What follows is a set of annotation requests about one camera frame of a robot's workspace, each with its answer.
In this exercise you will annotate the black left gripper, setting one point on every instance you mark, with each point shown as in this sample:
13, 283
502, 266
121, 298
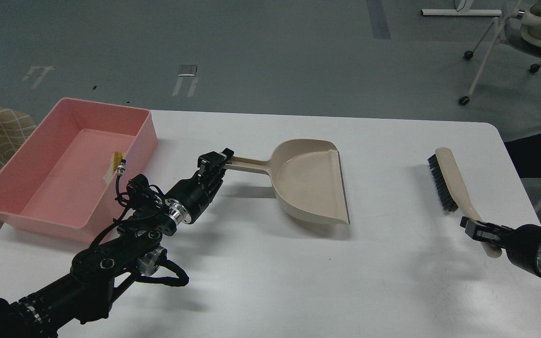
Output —
196, 193

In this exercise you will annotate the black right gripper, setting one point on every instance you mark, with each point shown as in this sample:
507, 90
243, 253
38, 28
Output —
522, 245

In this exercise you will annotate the beige hand brush black bristles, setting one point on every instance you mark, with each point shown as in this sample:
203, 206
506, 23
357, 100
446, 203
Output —
451, 189

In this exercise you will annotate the beige plastic dustpan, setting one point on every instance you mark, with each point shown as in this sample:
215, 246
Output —
306, 177

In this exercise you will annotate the slice of white bread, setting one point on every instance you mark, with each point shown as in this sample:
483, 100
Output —
115, 160

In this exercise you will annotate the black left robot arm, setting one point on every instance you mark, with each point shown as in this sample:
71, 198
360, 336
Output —
128, 251

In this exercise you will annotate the pink plastic bin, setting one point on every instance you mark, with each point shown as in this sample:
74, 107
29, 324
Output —
60, 183

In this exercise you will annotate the grey floor plate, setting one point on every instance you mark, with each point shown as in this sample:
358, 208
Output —
187, 70

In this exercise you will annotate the white rolling chair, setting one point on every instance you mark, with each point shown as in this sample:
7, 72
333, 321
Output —
520, 29

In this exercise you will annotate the white table leg base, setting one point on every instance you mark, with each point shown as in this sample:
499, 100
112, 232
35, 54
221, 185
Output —
461, 12

